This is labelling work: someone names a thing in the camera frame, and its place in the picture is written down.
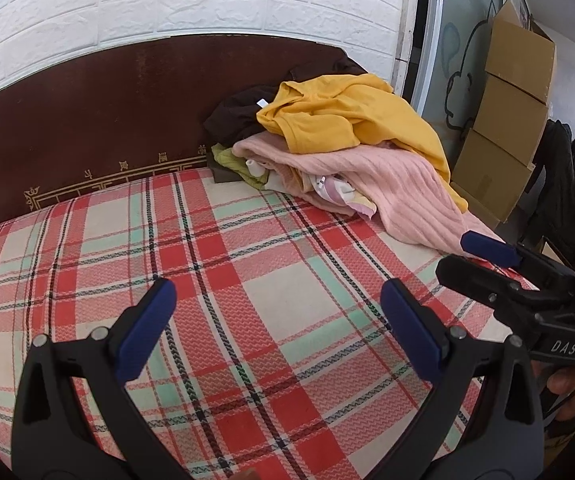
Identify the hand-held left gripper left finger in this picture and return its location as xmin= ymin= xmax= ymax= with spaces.
xmin=11 ymin=277 xmax=193 ymax=480

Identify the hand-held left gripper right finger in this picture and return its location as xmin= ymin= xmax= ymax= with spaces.
xmin=362 ymin=277 xmax=545 ymax=480

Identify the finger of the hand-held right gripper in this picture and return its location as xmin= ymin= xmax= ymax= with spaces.
xmin=460 ymin=230 xmax=574 ymax=286
xmin=436 ymin=255 xmax=543 ymax=333

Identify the yellow garment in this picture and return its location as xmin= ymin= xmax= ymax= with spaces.
xmin=256 ymin=74 xmax=469 ymax=213

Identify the person's right hand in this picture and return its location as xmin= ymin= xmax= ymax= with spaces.
xmin=545 ymin=362 xmax=575 ymax=421

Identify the cardboard box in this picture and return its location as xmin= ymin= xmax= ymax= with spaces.
xmin=472 ymin=74 xmax=551 ymax=166
xmin=451 ymin=130 xmax=535 ymax=223
xmin=485 ymin=0 xmax=557 ymax=106

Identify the dark hanging jacket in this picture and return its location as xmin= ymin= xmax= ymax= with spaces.
xmin=541 ymin=120 xmax=575 ymax=261

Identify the pink knit sweater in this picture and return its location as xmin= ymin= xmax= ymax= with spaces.
xmin=232 ymin=132 xmax=505 ymax=256

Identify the red plaid bed sheet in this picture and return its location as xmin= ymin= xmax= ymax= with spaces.
xmin=0 ymin=167 xmax=543 ymax=480

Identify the pastel striped cloth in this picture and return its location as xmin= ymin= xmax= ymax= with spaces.
xmin=312 ymin=172 xmax=375 ymax=218

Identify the light green garment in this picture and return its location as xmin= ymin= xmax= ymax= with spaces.
xmin=210 ymin=143 xmax=268 ymax=191

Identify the dark brown wooden headboard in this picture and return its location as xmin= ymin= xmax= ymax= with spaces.
xmin=0 ymin=35 xmax=363 ymax=226

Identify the dark brown garment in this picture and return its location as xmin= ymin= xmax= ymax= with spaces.
xmin=203 ymin=57 xmax=368 ymax=148

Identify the glass door with cartoon drawing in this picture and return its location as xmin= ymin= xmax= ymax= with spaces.
xmin=412 ymin=0 xmax=511 ymax=133

